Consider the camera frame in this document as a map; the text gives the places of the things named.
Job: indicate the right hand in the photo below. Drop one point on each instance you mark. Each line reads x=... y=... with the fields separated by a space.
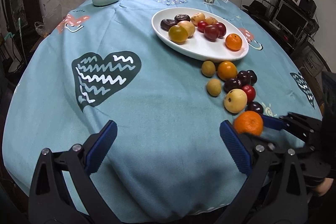
x=324 y=186

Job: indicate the dark brown date left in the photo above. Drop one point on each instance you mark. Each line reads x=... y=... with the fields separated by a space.
x=167 y=24

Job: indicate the small tan longan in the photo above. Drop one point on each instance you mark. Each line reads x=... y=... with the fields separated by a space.
x=214 y=87
x=208 y=68

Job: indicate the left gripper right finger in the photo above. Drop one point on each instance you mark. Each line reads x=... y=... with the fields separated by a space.
x=274 y=190

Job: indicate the large dark red plum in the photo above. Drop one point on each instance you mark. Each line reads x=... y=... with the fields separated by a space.
x=211 y=32

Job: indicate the small orange mandarin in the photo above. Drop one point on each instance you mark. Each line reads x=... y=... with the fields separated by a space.
x=233 y=42

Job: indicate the small red cherry tomato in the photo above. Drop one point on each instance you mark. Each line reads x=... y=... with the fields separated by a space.
x=202 y=25

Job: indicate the dark brown date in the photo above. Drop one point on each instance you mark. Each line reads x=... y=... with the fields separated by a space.
x=182 y=17
x=167 y=24

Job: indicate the orange yellow persimmon tomato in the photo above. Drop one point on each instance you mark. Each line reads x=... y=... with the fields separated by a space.
x=226 y=70

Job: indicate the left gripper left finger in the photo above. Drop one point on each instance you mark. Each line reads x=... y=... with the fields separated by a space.
x=49 y=197

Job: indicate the pale yellow round fruit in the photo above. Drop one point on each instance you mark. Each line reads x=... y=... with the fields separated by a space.
x=235 y=101

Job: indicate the black speaker box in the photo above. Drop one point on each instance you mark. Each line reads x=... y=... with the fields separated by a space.
x=308 y=7

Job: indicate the dark purple plum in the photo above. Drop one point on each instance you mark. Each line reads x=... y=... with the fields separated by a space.
x=252 y=76
x=232 y=84
x=244 y=78

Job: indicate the dark brown date right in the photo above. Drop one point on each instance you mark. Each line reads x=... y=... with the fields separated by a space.
x=182 y=17

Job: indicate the red plum on plate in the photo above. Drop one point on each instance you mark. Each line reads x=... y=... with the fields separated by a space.
x=222 y=29

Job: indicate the peach apricot on plate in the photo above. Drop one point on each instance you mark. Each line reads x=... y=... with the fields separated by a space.
x=210 y=20

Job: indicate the white oval plate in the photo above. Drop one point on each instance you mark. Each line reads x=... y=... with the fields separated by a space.
x=198 y=47

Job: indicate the large orange mandarin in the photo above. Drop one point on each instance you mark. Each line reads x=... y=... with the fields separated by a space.
x=249 y=122

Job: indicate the tan round pear fruit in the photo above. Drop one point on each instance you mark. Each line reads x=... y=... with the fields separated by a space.
x=188 y=26

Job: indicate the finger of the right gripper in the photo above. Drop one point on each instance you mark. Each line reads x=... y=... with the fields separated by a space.
x=271 y=122

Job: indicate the computer monitor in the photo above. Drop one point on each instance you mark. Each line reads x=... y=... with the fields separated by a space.
x=290 y=19

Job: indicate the bright red tomato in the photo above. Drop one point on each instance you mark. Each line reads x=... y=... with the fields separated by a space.
x=250 y=93

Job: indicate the yellow apricot on plate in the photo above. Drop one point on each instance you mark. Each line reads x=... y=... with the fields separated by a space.
x=196 y=18

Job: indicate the light blue printed tablecloth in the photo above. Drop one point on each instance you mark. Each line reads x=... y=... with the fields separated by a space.
x=107 y=63

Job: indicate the olive yellow round fruit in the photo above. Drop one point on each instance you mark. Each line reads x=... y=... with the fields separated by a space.
x=178 y=34

